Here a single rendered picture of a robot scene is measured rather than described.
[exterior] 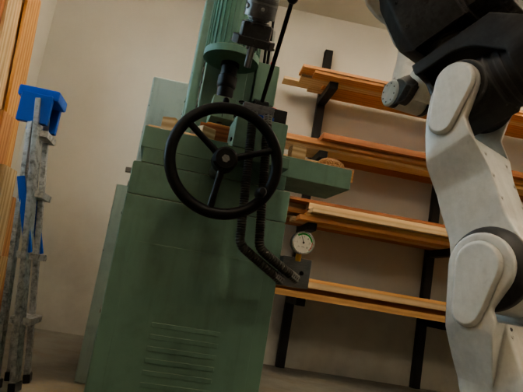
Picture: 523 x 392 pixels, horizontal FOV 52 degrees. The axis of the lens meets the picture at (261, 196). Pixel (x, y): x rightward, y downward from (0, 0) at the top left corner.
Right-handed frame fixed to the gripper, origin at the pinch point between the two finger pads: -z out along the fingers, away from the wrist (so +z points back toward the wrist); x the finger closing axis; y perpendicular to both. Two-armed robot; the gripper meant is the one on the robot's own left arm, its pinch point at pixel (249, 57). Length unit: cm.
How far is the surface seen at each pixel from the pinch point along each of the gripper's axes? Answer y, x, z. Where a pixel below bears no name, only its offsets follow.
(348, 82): 208, 93, -23
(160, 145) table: -14.9, -19.3, -26.8
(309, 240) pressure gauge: -29, 24, -40
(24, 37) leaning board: 188, -112, -42
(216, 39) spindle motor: 13.6, -9.5, 1.2
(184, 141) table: -13.5, -13.2, -24.5
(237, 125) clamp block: -19.4, -0.9, -15.6
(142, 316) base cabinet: -38, -15, -66
